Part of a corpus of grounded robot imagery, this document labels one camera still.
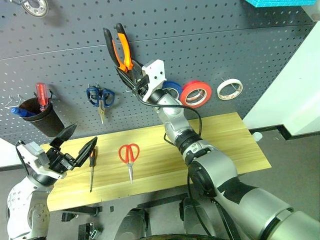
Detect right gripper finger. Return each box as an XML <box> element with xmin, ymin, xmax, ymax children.
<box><xmin>131</xmin><ymin>59</ymin><xmax>146</xmax><ymax>81</ymax></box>
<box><xmin>114</xmin><ymin>66</ymin><xmax>138</xmax><ymax>88</ymax></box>

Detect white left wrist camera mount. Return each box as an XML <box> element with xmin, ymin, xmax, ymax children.
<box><xmin>15</xmin><ymin>140</ymin><xmax>65</xmax><ymax>180</ymax></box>

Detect orange and black pliers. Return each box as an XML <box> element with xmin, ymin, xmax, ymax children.
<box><xmin>102</xmin><ymin>22</ymin><xmax>135</xmax><ymax>74</ymax></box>

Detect dark grey pegboard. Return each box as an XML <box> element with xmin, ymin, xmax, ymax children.
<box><xmin>0</xmin><ymin>0</ymin><xmax>320</xmax><ymax>146</ymax></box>

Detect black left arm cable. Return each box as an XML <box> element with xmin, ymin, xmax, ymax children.
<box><xmin>15</xmin><ymin>141</ymin><xmax>30</xmax><ymax>176</ymax></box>

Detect red tape roll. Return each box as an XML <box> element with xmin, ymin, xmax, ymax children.
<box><xmin>179</xmin><ymin>79</ymin><xmax>213</xmax><ymax>109</ymax></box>

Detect silver round disc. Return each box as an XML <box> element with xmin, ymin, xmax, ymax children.
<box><xmin>19</xmin><ymin>0</ymin><xmax>50</xmax><ymax>18</ymax></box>

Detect black table frame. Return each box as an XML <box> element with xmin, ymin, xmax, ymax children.
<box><xmin>61</xmin><ymin>192</ymin><xmax>195</xmax><ymax>240</ymax></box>

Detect dark rounded shape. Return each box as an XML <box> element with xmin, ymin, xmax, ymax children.
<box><xmin>179</xmin><ymin>197</ymin><xmax>218</xmax><ymax>238</ymax></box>
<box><xmin>117</xmin><ymin>207</ymin><xmax>151</xmax><ymax>240</ymax></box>

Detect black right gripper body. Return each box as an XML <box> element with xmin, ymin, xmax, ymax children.
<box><xmin>134</xmin><ymin>74</ymin><xmax>151</xmax><ymax>95</ymax></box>

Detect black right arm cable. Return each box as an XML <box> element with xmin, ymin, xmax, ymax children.
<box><xmin>136</xmin><ymin>91</ymin><xmax>203</xmax><ymax>151</ymax></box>

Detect blue tape roll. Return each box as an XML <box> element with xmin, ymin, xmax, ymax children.
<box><xmin>161</xmin><ymin>80</ymin><xmax>183</xmax><ymax>100</ymax></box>

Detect turquoise plastic basket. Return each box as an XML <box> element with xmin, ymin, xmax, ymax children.
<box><xmin>243</xmin><ymin>0</ymin><xmax>317</xmax><ymax>9</ymax></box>

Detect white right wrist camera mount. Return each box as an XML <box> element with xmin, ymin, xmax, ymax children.
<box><xmin>141</xmin><ymin>59</ymin><xmax>167</xmax><ymax>101</ymax></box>

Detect blue handled scissors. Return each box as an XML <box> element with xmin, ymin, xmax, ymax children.
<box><xmin>86</xmin><ymin>84</ymin><xmax>116</xmax><ymax>125</ymax></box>

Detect orange and black screwdriver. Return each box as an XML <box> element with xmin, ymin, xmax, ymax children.
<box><xmin>89</xmin><ymin>147</ymin><xmax>97</xmax><ymax>193</ymax></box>

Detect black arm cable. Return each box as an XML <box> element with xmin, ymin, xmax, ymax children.
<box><xmin>136</xmin><ymin>91</ymin><xmax>203</xmax><ymax>151</ymax></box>
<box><xmin>15</xmin><ymin>141</ymin><xmax>30</xmax><ymax>176</ymax></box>

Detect white tape roll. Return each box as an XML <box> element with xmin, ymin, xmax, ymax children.
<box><xmin>216</xmin><ymin>78</ymin><xmax>244</xmax><ymax>101</ymax></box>

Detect red handled scissors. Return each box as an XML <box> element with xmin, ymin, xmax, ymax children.
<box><xmin>118</xmin><ymin>143</ymin><xmax>140</xmax><ymax>185</ymax></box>

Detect silver wire hook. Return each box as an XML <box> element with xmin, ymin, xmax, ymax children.
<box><xmin>4</xmin><ymin>93</ymin><xmax>24</xmax><ymax>109</ymax></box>

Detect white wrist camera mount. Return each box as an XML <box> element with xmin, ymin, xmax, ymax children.
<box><xmin>141</xmin><ymin>59</ymin><xmax>167</xmax><ymax>101</ymax></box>
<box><xmin>15</xmin><ymin>140</ymin><xmax>65</xmax><ymax>180</ymax></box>

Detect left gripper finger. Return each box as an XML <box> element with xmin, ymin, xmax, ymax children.
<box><xmin>49</xmin><ymin>123</ymin><xmax>78</xmax><ymax>149</ymax></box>
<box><xmin>72</xmin><ymin>136</ymin><xmax>98</xmax><ymax>169</ymax></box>

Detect black plastic cup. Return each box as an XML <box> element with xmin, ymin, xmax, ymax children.
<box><xmin>18</xmin><ymin>97</ymin><xmax>65</xmax><ymax>138</ymax></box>

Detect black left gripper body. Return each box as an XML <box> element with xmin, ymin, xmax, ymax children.
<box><xmin>46</xmin><ymin>146</ymin><xmax>76</xmax><ymax>175</ymax></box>

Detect red handled screwdriver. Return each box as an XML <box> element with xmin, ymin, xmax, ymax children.
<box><xmin>35</xmin><ymin>82</ymin><xmax>49</xmax><ymax>112</ymax></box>

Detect blue marker pen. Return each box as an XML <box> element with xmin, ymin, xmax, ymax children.
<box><xmin>10</xmin><ymin>106</ymin><xmax>37</xmax><ymax>118</ymax></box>

